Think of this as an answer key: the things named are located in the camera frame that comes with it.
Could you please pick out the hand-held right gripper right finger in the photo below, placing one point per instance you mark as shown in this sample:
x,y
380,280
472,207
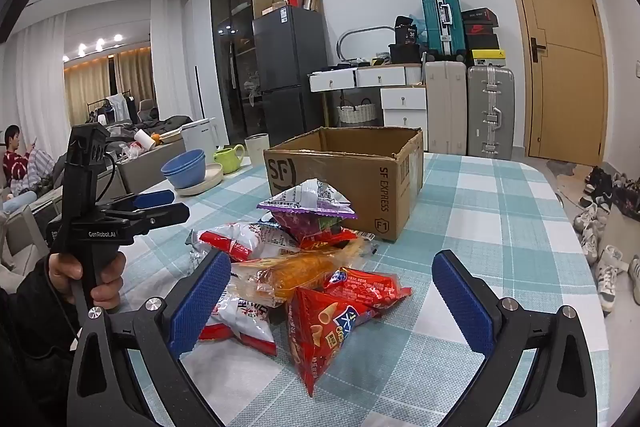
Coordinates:
x,y
462,302

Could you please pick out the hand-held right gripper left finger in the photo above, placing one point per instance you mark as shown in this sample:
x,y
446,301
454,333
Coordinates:
x,y
200,302

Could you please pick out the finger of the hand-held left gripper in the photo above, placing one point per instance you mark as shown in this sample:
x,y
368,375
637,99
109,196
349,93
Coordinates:
x,y
160,217
150,199

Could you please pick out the white red snack packet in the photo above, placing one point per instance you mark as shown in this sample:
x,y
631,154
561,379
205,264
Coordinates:
x,y
240,239
245,322

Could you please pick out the orange bread packet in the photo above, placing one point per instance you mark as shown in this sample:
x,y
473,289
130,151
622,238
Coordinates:
x,y
310,272

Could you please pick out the red triangular snack packet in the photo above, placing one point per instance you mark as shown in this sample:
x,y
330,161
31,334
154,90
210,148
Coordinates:
x,y
320,337

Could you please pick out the red yellow snack packet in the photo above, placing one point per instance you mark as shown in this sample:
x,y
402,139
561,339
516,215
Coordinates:
x,y
325,241

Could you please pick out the purple snack packet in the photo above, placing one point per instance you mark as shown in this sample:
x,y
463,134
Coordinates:
x,y
310,207

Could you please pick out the person's left forearm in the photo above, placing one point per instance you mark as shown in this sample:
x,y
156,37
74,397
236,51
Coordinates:
x,y
30,337

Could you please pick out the person's left hand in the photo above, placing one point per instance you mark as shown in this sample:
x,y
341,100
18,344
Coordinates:
x,y
107,287

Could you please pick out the grey sofa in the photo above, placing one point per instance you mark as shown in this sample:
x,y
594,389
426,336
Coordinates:
x,y
145,172

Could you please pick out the blue bowl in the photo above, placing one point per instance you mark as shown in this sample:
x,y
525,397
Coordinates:
x,y
182,162
192,182

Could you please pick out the beige plate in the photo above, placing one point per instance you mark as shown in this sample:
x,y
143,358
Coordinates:
x,y
207,182

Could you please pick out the white paper cup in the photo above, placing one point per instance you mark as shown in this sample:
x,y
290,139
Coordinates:
x,y
145,140

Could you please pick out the dark cloth pile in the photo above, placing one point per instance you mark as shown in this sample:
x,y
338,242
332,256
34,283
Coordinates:
x,y
170,124

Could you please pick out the green pitcher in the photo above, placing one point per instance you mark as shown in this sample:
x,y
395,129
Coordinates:
x,y
227,161

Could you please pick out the clothes rack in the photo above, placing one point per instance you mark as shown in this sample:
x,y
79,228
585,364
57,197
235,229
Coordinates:
x,y
117,107

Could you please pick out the grey chair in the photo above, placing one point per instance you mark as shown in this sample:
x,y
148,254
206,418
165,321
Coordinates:
x,y
149,109

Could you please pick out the beige curtain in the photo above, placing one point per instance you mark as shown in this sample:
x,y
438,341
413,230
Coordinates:
x,y
90,87

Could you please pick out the white curtain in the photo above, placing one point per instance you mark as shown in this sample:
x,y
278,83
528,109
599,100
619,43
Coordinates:
x,y
170,57
30,82

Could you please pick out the white tumbler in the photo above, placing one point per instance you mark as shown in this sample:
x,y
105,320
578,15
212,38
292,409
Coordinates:
x,y
257,149

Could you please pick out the white tall cabinet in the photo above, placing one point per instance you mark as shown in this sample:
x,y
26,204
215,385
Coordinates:
x,y
197,57

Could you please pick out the pile of shoes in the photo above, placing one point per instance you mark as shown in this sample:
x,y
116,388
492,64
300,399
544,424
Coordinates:
x,y
600,227

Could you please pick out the grey door mat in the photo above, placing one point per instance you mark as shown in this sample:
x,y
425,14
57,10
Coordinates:
x,y
562,168

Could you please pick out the dark glass cabinet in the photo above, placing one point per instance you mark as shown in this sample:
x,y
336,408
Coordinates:
x,y
230,32

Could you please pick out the silver suitcase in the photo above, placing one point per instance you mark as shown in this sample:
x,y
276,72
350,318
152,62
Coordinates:
x,y
490,112

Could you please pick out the beige suitcase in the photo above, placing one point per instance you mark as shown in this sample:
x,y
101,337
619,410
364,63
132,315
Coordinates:
x,y
445,107

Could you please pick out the dark grey refrigerator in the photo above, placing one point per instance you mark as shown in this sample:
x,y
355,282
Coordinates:
x,y
290,57

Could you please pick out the white drawer desk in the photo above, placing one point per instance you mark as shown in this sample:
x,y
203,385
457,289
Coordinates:
x,y
400,99

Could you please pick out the woven basket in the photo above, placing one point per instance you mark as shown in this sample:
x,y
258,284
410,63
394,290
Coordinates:
x,y
356,113

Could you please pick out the flat cardboard box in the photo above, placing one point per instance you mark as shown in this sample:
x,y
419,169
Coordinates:
x,y
274,9

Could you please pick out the black storage box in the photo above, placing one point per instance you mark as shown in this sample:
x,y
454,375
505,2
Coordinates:
x,y
406,53

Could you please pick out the wooden door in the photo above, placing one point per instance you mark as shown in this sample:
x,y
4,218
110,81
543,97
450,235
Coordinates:
x,y
555,57

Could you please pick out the black box white label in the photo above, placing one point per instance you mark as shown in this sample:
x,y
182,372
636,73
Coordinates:
x,y
405,29

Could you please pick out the blue plastic bag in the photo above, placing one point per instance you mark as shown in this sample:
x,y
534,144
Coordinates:
x,y
420,24

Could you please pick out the teal suitcase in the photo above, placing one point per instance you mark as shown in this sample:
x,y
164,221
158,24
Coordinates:
x,y
442,19

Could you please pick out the oval metal frame mirror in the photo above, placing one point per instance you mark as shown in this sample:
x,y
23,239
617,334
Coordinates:
x,y
365,28

